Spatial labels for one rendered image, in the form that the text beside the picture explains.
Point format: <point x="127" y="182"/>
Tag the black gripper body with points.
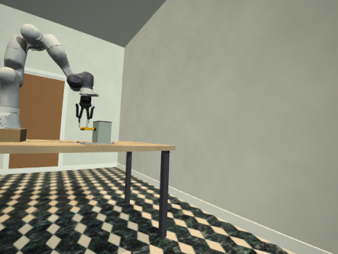
<point x="85" y="100"/>

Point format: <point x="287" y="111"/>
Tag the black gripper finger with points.
<point x="87" y="113"/>
<point x="77" y="113"/>

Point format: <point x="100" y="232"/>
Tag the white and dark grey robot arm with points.
<point x="12" y="74"/>

